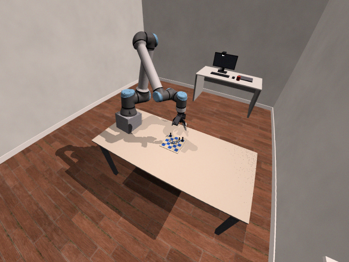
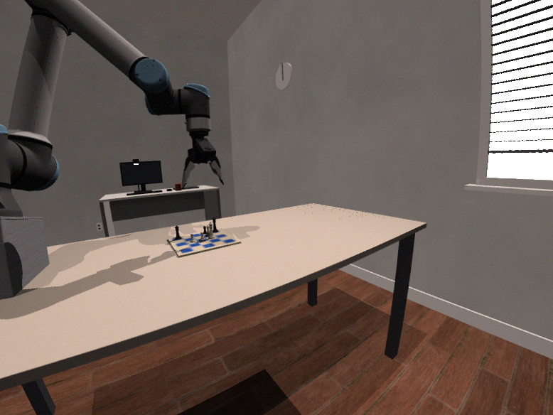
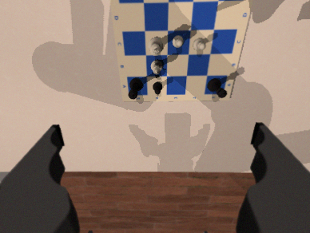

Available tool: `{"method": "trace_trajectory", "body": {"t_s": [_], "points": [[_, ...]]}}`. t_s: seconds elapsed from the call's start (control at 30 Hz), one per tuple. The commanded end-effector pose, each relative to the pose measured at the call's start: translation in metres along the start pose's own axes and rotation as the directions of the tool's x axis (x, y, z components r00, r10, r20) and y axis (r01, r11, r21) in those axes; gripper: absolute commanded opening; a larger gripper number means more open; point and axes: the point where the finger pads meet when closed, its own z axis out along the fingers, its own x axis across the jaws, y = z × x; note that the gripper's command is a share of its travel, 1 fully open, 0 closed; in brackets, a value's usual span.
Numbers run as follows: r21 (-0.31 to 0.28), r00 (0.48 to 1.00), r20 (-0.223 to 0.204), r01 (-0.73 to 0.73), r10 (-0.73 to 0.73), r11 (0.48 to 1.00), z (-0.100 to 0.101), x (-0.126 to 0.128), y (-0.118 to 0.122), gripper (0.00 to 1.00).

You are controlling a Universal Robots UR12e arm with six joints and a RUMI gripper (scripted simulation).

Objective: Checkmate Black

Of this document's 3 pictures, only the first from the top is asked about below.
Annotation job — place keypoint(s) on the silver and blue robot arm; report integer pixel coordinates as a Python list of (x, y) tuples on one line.
[(145, 43)]

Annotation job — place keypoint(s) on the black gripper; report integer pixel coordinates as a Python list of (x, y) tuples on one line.
[(182, 120)]

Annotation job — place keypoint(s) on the blue and cream chessboard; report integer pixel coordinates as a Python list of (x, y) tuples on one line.
[(172, 146)]

